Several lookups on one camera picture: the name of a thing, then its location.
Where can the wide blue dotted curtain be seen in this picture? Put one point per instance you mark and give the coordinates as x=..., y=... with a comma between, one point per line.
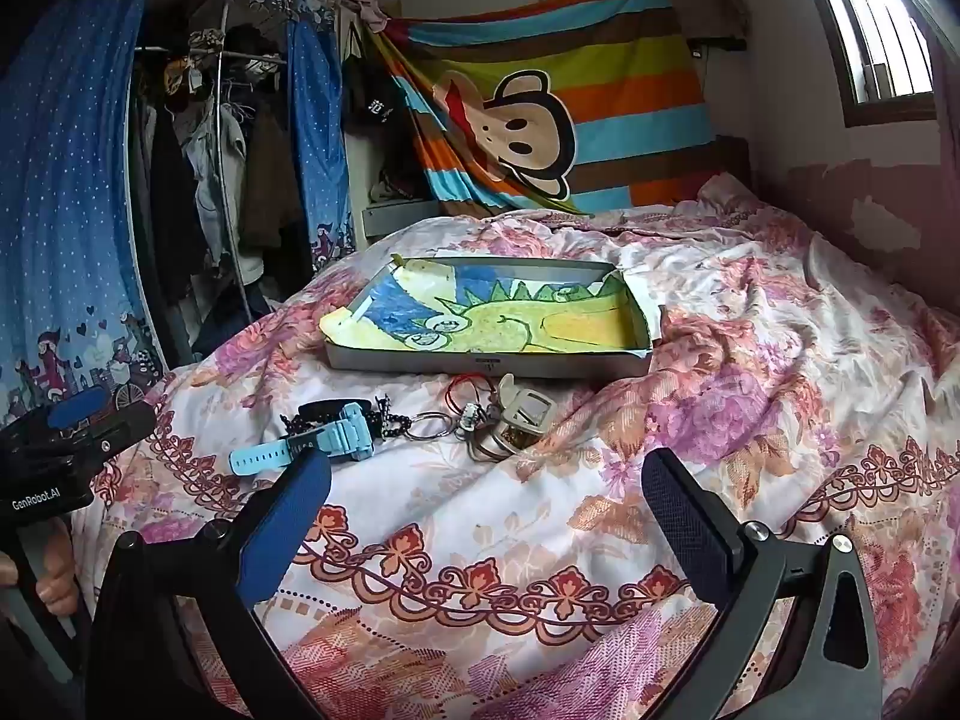
x=67, y=202

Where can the narrow blue dotted curtain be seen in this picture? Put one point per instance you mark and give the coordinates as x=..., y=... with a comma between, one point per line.
x=319, y=142

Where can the metal tray with dinosaur towel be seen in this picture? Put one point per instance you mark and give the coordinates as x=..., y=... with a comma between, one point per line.
x=487, y=364

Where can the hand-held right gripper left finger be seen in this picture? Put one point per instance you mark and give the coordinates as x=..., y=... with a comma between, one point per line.
x=285, y=525

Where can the white shelf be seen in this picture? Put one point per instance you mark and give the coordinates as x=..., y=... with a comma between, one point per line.
x=390, y=221

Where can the barred window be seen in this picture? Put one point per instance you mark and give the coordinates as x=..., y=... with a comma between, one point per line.
x=870, y=30

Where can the hanging clothes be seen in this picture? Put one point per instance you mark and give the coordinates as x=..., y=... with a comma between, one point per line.
x=195, y=180

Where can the crayon dinosaur drawing paper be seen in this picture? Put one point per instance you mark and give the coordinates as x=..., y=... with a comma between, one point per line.
x=495, y=315

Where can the striped monkey print blanket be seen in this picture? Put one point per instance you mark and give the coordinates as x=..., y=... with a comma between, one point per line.
x=615, y=90

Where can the floral pink blanket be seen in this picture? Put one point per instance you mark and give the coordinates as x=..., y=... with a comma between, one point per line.
x=750, y=360

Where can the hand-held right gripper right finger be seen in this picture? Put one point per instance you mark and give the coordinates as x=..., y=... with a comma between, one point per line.
x=690, y=525

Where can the dark wooden headboard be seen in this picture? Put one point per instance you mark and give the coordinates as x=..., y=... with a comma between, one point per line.
x=675, y=180

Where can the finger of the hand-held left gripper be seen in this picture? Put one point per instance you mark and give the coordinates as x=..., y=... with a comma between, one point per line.
x=79, y=405
x=120, y=427

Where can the gold keys bunch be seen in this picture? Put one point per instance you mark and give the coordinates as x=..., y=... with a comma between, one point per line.
x=517, y=420

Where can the small wall shelf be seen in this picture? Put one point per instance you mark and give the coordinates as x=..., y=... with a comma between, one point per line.
x=720, y=45

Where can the metal clothes rack pole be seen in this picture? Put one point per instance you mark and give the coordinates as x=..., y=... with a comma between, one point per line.
x=225, y=165

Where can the light blue wristwatch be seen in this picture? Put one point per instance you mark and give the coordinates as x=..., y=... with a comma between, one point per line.
x=337, y=439

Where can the person's left hand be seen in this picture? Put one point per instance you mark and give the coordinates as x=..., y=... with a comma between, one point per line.
x=58, y=577

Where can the black bag with white print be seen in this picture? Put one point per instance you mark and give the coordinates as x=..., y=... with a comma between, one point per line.
x=375, y=101

